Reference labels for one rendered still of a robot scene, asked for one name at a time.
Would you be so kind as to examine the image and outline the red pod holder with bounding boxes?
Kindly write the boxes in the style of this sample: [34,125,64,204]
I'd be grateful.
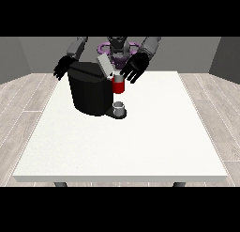
[112,75,126,95]

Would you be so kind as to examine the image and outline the black coffee machine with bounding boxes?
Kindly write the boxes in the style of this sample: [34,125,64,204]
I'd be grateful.
[67,61,128,120]

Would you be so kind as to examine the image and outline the pale grey machine lid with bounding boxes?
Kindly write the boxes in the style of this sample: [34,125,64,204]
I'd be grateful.
[96,54,115,78]

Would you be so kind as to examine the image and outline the small grey cup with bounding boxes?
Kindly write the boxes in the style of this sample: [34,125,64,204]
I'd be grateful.
[112,101,127,116]

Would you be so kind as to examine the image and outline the grey robot trunk purple rings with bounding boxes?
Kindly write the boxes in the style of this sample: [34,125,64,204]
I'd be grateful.
[97,37,141,70]

